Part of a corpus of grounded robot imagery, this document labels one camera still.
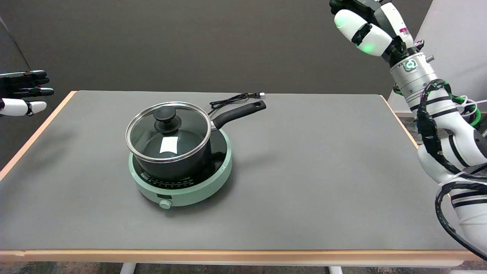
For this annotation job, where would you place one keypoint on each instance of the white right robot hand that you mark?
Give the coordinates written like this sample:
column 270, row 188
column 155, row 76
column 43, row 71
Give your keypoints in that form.
column 374, row 38

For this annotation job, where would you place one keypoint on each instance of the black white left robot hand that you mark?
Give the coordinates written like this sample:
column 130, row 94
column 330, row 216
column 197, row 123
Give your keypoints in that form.
column 15, row 106

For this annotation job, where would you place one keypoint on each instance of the glass pot lid black knob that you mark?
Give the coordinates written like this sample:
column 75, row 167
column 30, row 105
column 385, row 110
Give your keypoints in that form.
column 166, row 116

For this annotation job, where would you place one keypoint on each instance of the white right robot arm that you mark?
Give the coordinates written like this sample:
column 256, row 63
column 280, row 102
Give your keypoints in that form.
column 456, row 140

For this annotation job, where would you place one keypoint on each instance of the white partition panel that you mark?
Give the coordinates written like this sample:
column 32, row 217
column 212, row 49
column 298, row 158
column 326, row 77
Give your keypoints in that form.
column 456, row 34

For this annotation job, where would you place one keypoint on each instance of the grey table mat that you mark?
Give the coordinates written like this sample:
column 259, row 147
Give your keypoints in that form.
column 304, row 171

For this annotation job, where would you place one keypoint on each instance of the green round induction cooker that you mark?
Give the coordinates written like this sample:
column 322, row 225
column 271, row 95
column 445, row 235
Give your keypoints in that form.
column 190, row 195

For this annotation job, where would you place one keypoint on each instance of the white table leg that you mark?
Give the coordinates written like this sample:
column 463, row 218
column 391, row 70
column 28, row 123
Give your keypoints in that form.
column 335, row 270
column 128, row 268

